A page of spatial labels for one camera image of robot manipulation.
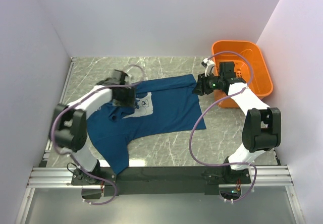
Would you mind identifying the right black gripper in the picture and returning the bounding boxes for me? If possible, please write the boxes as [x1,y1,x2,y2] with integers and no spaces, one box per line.
[192,71,224,96]

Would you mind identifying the blue t shirt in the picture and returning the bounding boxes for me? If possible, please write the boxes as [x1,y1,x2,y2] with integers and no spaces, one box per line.
[87,74,206,174]

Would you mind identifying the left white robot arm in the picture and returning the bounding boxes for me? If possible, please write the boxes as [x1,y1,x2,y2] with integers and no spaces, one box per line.
[49,70,141,185]

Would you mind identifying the aluminium rail frame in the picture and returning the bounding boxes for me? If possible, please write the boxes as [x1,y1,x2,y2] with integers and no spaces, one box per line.
[16,57,305,223]

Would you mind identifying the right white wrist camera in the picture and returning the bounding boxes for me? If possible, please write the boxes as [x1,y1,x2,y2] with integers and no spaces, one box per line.
[201,58,215,77]

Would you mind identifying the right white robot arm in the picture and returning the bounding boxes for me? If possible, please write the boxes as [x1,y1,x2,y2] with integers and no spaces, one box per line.
[192,59,281,183]

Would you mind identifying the orange plastic basket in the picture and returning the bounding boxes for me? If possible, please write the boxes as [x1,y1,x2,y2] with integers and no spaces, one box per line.
[210,40,274,109]

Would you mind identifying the black base beam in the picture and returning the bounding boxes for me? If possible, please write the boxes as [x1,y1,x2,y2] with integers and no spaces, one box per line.
[70,165,252,197]

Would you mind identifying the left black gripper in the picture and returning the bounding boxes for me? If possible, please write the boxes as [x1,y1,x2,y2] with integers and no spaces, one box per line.
[112,85,135,107]

